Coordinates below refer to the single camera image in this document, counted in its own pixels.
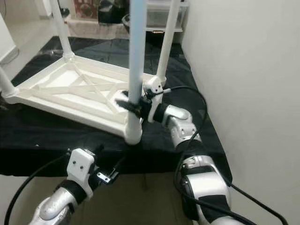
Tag black tablecloth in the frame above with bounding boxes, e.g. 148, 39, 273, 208
0, 37, 233, 181

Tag black wok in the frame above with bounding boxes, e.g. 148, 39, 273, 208
122, 14, 165, 40

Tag white plastic table top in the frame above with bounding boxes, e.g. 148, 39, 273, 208
2, 55, 165, 145

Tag clear plastic storage box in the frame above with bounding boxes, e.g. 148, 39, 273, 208
145, 0, 188, 29

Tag orange lidded storage box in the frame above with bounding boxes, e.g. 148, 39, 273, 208
75, 0, 104, 22

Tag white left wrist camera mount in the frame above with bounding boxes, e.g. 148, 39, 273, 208
67, 148, 97, 200

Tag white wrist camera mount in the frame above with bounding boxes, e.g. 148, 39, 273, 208
143, 76, 165, 123
67, 148, 97, 200

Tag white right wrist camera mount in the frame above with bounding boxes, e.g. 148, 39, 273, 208
143, 76, 165, 123

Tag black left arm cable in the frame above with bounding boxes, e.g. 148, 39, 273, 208
5, 152, 73, 225

